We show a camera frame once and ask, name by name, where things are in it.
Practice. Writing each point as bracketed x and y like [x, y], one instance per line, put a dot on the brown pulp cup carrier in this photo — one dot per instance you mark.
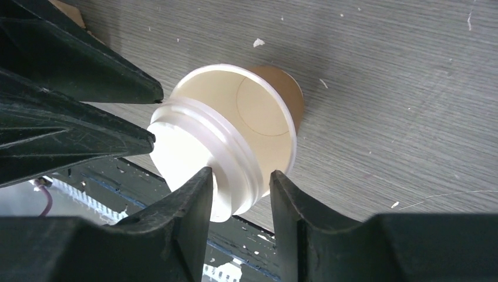
[73, 13]

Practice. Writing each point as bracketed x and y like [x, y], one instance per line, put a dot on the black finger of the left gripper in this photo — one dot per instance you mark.
[43, 131]

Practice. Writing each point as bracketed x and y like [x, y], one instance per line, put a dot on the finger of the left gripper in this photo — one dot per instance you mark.
[42, 44]

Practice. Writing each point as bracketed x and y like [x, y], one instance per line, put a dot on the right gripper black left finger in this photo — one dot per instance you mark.
[167, 240]

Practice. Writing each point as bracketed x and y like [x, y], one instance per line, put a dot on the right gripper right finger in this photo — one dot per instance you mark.
[314, 242]

